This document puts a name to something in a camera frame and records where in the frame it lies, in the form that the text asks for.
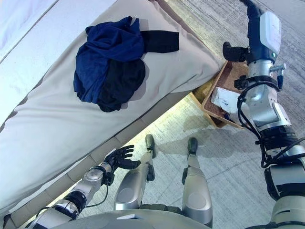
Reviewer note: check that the white garment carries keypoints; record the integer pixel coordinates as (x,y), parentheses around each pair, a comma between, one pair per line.
(224,97)

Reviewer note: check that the silver robot leg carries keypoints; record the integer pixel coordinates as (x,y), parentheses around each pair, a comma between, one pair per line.
(133,183)
(195,186)

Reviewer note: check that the grey bed cover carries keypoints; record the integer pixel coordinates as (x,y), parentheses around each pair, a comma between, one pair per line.
(59,131)

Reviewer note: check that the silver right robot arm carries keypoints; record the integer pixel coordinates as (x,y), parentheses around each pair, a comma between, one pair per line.
(269,112)

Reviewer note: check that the black garment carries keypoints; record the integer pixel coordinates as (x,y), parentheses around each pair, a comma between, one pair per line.
(124,83)

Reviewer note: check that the silver right robot leg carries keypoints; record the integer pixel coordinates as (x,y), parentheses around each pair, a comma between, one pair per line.
(195,186)

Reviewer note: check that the silver left robot leg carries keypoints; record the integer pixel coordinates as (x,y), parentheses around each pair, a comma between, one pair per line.
(133,183)

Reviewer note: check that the white duvet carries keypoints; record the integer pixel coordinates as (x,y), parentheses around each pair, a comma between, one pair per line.
(23,35)

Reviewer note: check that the grey robot torso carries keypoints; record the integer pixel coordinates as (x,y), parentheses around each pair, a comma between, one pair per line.
(143,220)

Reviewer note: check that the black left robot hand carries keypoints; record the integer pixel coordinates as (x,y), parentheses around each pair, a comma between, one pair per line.
(119,159)

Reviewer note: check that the brown padded bed frame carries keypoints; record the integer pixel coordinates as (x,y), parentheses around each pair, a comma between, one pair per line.
(100,155)

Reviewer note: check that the brown woven basket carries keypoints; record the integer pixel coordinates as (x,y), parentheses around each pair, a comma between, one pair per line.
(214,109)

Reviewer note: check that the light wooden bed base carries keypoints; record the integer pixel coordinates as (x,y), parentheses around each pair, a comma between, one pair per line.
(202,91)

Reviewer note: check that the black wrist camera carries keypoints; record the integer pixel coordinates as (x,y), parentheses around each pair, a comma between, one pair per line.
(241,83)
(107,178)

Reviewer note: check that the blue garment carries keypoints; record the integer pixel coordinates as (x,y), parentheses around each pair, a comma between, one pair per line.
(107,47)

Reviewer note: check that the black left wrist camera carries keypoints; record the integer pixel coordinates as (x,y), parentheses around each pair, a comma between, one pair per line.
(107,178)

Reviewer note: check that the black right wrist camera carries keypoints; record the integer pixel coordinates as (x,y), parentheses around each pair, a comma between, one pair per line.
(241,83)

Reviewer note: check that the dark right robot hand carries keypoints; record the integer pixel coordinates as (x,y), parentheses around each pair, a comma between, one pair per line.
(262,35)

